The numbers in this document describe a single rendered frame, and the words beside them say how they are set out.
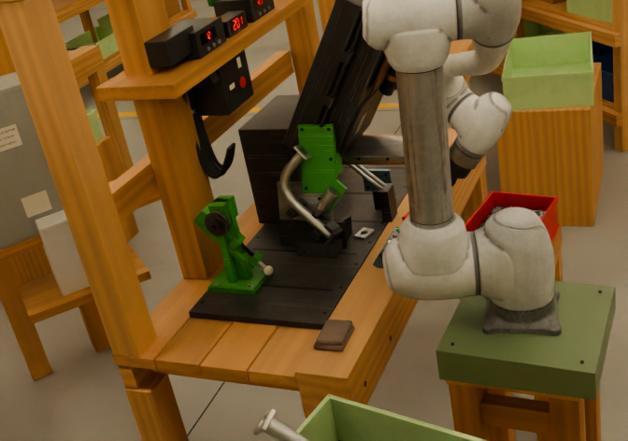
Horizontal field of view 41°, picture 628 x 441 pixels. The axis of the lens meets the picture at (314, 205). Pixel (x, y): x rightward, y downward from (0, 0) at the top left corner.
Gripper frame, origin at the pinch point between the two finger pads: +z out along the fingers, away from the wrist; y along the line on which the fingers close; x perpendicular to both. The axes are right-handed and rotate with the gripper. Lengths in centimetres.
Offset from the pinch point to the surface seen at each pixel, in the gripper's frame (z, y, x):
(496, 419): 11, -47, -40
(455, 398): 11, -48, -29
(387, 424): 0, -78, -14
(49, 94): -13, -60, 89
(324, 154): 3.6, 3.4, 34.4
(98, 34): 323, 465, 347
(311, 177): 12.0, 1.6, 34.4
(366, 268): 18.7, -13.1, 6.2
